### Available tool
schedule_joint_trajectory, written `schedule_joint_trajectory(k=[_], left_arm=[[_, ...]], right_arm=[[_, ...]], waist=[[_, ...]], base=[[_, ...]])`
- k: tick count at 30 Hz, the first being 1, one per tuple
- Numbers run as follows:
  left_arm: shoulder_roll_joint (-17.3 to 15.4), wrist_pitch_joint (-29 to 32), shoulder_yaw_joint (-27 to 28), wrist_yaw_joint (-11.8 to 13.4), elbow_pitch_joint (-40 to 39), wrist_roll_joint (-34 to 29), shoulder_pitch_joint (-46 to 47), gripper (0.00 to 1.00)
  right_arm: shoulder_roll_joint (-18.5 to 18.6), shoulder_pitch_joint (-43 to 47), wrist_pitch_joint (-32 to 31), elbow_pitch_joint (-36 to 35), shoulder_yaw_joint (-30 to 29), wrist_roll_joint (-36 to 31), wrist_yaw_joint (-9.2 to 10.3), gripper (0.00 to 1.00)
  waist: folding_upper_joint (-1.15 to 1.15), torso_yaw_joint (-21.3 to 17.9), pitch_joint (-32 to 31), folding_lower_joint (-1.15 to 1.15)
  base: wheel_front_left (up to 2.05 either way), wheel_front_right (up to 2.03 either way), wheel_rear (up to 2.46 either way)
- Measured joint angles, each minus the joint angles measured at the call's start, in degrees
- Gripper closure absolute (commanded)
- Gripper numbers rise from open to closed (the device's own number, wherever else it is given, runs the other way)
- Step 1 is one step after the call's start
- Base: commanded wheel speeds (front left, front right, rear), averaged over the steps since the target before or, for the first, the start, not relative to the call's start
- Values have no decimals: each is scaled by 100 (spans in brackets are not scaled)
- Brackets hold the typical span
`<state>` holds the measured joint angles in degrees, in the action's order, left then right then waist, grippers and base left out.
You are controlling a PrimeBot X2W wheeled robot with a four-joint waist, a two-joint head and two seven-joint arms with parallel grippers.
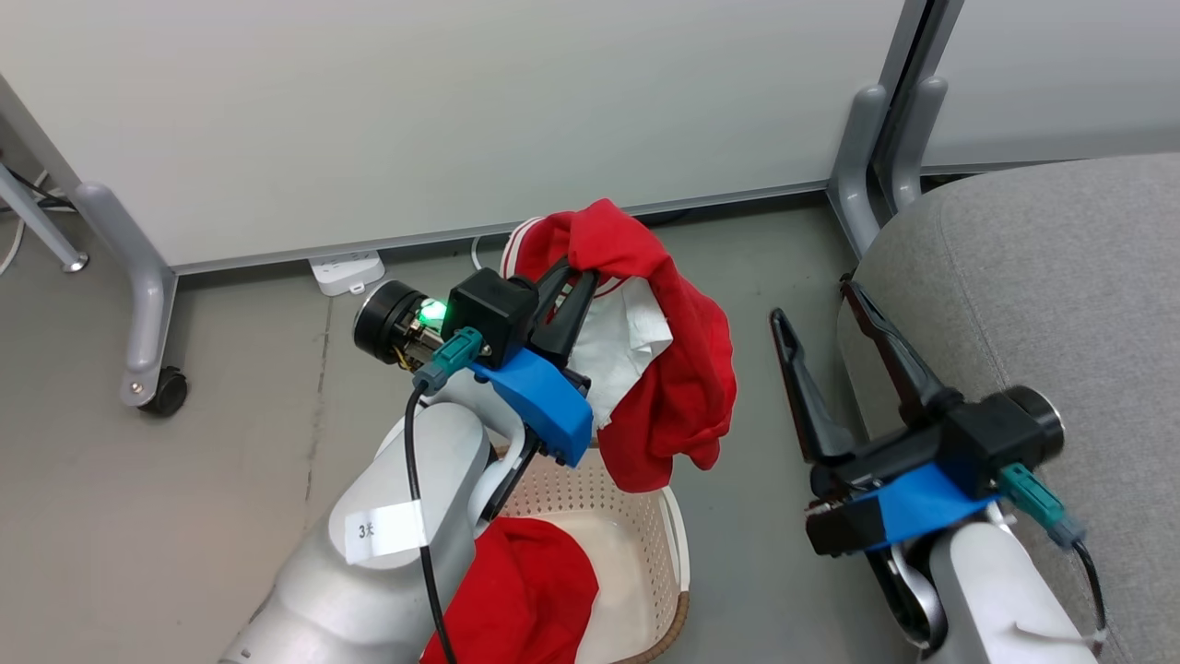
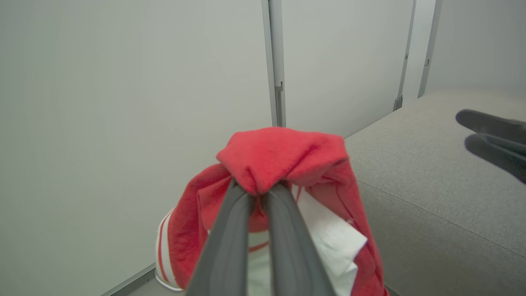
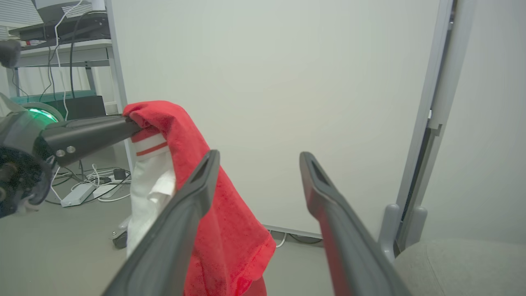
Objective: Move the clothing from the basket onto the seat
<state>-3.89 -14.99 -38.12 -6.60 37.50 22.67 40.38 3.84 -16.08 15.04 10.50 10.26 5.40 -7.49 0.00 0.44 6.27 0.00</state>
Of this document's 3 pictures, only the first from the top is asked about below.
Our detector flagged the grey fabric sofa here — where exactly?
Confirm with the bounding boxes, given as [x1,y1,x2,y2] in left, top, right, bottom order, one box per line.
[834,152,1180,664]

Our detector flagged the black caster wheel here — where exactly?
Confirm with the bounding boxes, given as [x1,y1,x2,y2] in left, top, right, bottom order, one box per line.
[138,365,190,418]

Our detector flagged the grey metal table leg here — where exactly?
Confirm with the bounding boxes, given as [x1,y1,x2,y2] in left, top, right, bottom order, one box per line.
[0,164,91,275]

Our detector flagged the large white partition panel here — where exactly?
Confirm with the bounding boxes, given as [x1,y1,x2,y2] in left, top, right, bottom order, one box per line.
[0,0,928,277]

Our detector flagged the small white partition panel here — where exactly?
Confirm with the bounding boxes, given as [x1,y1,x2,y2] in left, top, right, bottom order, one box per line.
[922,0,1180,176]

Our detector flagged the grey partition foot with caster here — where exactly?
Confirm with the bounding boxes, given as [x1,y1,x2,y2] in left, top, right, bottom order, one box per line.
[74,181,179,408]

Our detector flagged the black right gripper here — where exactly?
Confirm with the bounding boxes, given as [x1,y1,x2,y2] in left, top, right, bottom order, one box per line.
[769,275,1067,500]

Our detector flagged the red and white jersey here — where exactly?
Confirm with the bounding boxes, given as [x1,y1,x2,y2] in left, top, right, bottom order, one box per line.
[501,198,738,494]

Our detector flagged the white power strip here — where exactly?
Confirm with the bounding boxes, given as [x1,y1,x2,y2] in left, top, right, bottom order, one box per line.
[308,250,386,298]

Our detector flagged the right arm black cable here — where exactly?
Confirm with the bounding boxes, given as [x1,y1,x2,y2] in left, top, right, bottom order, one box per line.
[999,461,1108,651]

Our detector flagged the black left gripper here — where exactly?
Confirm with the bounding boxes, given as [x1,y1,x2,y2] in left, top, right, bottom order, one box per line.
[355,259,601,372]

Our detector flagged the plain red garment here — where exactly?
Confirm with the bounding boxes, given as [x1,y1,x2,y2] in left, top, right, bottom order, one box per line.
[419,516,600,664]

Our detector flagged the cream perforated laundry basket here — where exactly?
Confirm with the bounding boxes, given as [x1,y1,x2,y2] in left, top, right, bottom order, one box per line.
[484,445,691,664]

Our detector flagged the black floor cables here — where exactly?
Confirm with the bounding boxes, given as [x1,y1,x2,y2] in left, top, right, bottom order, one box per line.
[0,166,77,215]

